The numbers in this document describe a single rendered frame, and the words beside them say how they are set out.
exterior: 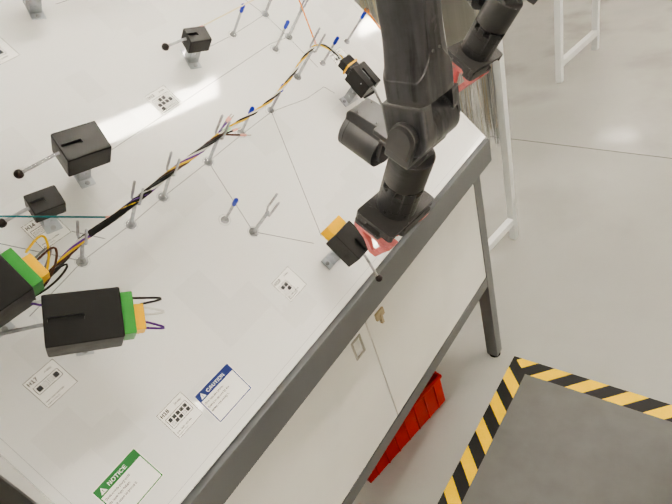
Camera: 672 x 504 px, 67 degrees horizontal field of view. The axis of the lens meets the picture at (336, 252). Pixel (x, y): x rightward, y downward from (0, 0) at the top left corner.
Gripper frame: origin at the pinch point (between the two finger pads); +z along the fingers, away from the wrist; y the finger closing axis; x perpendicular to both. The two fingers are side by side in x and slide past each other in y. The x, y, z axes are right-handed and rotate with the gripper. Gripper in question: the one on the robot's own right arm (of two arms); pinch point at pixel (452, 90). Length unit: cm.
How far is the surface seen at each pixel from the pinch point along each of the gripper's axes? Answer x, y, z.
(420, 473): 60, 15, 99
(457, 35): -40, -89, 44
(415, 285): 19.8, 7.6, 42.1
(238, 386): 15, 60, 25
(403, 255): 14.7, 15.5, 27.0
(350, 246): 9.5, 32.5, 14.2
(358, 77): -18.5, 3.5, 10.1
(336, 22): -38.4, -10.9, 14.7
